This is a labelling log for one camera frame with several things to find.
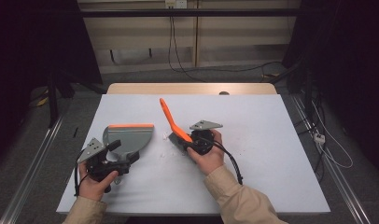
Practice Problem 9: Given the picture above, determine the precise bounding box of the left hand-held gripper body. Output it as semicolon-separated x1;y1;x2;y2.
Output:
77;137;132;185

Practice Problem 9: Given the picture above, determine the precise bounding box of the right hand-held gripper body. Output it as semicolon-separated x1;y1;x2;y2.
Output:
189;119;224;156

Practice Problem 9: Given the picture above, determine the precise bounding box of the grey dustpan with orange edge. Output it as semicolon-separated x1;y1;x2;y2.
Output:
102;122;155;185

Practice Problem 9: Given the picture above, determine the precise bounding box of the orange brush with grey bristles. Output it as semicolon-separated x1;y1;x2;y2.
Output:
159;97;195;153

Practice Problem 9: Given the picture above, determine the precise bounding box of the person's right hand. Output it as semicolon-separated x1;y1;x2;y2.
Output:
186;129;226;176

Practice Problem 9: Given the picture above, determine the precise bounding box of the person's left hand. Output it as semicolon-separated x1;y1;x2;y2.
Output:
77;161;119;203

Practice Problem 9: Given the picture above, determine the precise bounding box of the wooden table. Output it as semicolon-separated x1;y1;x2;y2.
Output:
106;82;278;96

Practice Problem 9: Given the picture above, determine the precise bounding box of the black metal stand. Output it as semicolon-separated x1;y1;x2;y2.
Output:
47;71;60;129

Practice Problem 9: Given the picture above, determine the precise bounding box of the black curtain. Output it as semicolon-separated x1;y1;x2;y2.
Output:
0;0;103;162
282;0;379;175

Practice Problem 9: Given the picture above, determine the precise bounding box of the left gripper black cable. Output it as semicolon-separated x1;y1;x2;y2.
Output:
73;148;90;198

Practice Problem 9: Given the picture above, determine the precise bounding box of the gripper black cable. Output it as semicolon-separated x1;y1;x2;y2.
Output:
73;148;90;198
205;136;244;186

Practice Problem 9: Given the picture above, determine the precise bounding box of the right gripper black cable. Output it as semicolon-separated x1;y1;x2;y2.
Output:
205;136;244;186

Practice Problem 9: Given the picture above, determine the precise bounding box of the aluminium floor rail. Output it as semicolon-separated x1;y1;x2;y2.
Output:
0;115;67;224
291;94;372;224

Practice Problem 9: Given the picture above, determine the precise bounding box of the black power cable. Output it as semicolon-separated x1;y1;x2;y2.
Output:
167;7;284;74
171;7;207;83

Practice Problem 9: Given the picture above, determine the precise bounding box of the beige vertical wall trim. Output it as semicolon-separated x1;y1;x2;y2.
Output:
192;17;201;68

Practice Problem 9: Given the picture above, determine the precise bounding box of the white wall socket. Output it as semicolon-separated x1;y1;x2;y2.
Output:
164;0;188;9

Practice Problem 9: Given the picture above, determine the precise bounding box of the white cable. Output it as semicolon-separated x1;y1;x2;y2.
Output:
312;102;354;170

